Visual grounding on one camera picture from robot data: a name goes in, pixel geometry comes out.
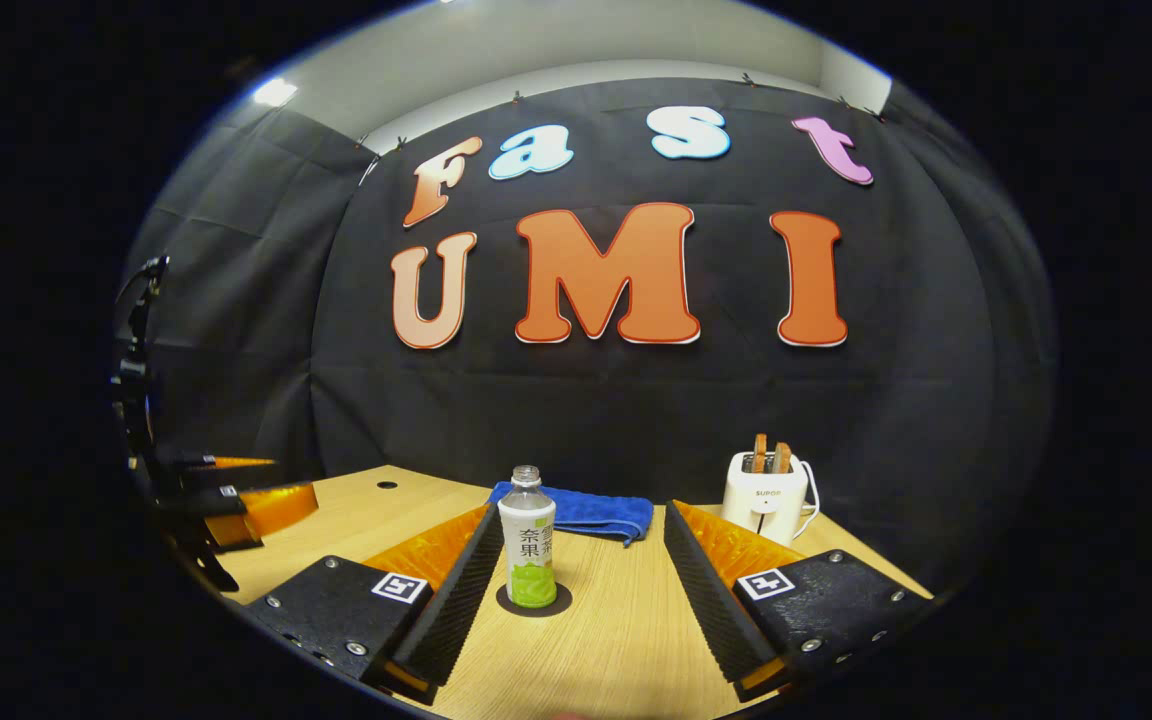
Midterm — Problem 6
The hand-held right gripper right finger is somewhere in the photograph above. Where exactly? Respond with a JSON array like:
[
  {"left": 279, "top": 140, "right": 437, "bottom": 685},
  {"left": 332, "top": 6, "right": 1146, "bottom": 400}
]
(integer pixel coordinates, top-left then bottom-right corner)
[{"left": 663, "top": 499, "right": 935, "bottom": 703}]

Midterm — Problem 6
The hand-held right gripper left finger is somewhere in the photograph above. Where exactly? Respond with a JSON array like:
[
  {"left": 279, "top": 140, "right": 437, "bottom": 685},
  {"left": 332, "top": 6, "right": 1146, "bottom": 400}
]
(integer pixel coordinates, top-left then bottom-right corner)
[{"left": 244, "top": 503, "right": 505, "bottom": 706}]

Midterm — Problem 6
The clear water bottle green label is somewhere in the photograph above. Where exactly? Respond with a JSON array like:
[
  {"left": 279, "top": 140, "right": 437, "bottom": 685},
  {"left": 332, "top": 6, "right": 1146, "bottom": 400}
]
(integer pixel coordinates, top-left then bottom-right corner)
[{"left": 497, "top": 465, "right": 558, "bottom": 610}]

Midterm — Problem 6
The dark brown round coaster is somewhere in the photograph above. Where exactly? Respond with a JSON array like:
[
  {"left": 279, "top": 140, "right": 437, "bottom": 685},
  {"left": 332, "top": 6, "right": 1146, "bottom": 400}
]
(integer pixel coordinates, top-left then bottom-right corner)
[{"left": 495, "top": 582, "right": 574, "bottom": 618}]

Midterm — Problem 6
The white toaster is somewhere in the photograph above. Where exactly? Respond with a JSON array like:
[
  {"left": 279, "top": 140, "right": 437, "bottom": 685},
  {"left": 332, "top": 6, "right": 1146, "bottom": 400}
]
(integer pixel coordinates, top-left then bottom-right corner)
[{"left": 721, "top": 450, "right": 809, "bottom": 548}]

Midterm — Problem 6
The blue towel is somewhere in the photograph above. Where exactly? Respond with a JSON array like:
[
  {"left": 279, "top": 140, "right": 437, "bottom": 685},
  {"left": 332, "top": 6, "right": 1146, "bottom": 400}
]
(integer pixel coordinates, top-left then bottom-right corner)
[{"left": 488, "top": 481, "right": 655, "bottom": 548}]

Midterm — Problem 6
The black backdrop cloth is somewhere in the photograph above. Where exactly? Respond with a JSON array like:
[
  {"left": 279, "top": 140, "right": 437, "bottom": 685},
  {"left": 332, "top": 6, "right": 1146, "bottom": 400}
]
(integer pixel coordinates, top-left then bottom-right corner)
[{"left": 121, "top": 78, "right": 1057, "bottom": 591}]

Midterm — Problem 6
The white toaster cable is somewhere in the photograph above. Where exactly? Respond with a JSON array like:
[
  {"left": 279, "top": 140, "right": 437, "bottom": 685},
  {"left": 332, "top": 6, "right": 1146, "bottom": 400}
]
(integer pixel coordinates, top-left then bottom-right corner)
[{"left": 794, "top": 460, "right": 823, "bottom": 541}]

